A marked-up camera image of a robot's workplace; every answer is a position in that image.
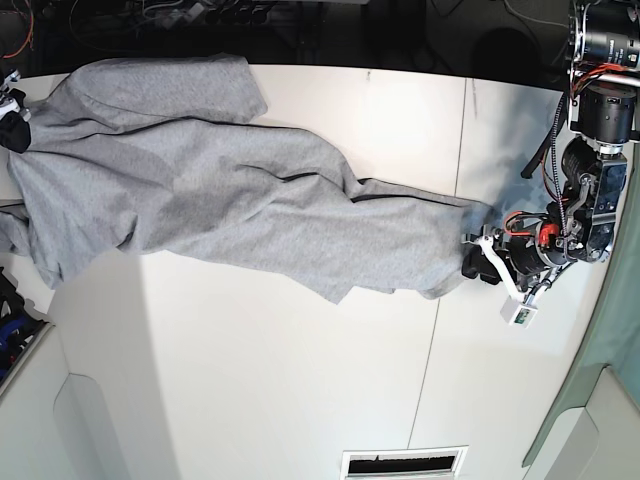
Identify grey t-shirt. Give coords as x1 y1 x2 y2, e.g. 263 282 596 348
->
1 56 490 303

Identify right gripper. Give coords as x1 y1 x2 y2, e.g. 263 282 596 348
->
0 69 31 153

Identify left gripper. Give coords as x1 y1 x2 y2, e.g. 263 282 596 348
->
461 211 580 295

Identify white cables on floor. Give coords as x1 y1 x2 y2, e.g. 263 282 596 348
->
499 0 571 66

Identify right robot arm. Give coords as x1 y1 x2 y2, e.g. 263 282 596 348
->
1 1 35 153

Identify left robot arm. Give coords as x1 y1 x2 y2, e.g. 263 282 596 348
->
461 1 639 300

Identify blue cables bundle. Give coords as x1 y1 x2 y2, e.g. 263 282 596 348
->
0 267 46 381

